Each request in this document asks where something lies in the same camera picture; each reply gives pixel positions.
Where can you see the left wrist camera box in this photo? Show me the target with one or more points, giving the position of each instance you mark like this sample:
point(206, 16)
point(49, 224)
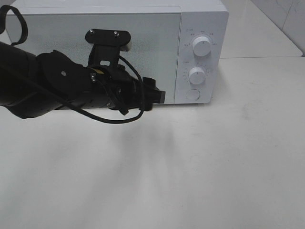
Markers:
point(109, 38)

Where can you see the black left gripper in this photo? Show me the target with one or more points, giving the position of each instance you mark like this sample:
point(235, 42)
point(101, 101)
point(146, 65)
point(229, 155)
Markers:
point(125, 92)

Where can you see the white microwave oven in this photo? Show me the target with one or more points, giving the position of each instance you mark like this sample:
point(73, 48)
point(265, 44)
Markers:
point(197, 17)

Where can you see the upper white power knob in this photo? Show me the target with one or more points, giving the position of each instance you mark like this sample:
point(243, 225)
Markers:
point(201, 45)

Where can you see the white timer knob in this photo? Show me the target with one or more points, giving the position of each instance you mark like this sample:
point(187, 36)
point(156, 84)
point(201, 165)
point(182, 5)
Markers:
point(197, 75)

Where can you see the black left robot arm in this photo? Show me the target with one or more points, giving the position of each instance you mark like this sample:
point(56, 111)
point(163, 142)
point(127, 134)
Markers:
point(33, 85)

